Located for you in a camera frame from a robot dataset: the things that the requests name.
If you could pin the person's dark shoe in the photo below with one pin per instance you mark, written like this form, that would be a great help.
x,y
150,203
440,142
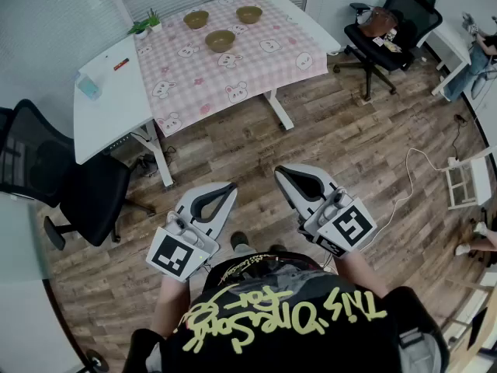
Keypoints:
x,y
277,248
238,242

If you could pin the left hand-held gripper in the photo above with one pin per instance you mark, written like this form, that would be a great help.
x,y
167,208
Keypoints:
x,y
171,253

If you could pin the white power strip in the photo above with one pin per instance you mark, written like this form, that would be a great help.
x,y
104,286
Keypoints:
x,y
452,163

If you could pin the small red box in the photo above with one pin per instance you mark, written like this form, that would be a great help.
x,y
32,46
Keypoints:
x,y
121,64

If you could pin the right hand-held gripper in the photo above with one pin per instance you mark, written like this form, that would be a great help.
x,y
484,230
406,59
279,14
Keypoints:
x,y
349,224

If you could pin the pink checked bear tablecloth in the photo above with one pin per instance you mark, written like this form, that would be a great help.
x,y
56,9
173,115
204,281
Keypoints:
x,y
217,82

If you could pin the aloe plant in square pot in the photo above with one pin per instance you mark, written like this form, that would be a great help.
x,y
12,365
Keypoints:
x,y
154,19

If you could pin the person's black printed t-shirt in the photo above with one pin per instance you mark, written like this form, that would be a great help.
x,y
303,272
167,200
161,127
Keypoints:
x,y
291,344

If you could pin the small white card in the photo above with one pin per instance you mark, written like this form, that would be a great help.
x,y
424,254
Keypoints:
x,y
377,40

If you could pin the leafy plant in round pot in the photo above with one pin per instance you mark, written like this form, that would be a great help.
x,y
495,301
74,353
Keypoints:
x,y
139,28

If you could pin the black mesh office chair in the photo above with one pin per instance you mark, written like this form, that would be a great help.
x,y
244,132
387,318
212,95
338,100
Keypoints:
x,y
411,10
93,196

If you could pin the white desk leg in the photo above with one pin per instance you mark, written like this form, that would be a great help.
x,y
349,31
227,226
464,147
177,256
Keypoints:
x,y
163,161
279,111

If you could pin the clear water bottle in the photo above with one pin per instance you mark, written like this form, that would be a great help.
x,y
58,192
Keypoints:
x,y
88,87

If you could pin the black power adapter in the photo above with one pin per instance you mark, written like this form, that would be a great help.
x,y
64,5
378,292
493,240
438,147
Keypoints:
x,y
147,165

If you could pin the white side desk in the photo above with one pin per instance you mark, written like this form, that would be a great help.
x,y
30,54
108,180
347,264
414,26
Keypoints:
x,y
450,41

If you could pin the brown bowl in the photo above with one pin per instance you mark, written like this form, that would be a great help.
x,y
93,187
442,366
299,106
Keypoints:
x,y
196,19
249,14
220,40

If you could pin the brown bag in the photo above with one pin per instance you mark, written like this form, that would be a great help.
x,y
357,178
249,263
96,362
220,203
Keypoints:
x,y
378,21

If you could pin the person's right forearm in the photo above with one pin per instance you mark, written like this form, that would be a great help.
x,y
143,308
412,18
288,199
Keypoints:
x,y
357,274

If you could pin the person's left forearm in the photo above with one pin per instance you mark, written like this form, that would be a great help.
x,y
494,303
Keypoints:
x,y
171,305

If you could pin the black tripod stand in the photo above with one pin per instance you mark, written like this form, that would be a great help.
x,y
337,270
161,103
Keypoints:
x,y
97,360

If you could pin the white rack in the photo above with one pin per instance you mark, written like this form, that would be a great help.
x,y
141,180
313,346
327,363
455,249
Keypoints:
x,y
481,177

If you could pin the yellow printed packet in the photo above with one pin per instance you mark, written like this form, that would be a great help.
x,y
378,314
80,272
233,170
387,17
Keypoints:
x,y
392,46

